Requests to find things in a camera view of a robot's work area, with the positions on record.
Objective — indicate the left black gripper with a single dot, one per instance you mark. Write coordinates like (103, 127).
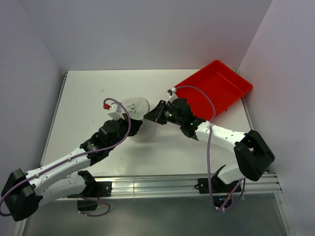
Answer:
(135, 125)

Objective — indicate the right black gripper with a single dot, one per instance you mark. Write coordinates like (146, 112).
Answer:
(156, 114)

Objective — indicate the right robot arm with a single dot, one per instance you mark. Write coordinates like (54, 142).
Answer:
(253, 156)

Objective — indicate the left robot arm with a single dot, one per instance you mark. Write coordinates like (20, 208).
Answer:
(25, 192)

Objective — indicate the red plastic tray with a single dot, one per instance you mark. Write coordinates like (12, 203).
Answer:
(212, 90)

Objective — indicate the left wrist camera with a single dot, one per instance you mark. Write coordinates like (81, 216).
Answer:
(114, 111)

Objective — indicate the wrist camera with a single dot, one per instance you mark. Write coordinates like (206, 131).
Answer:
(114, 111)
(171, 93)

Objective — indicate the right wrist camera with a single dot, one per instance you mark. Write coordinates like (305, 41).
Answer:
(171, 93)

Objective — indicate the aluminium rail frame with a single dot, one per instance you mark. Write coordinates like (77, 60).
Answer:
(153, 181)

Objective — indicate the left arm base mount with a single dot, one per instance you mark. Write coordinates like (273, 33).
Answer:
(91, 199)

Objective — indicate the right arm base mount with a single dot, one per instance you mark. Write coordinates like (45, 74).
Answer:
(221, 193)

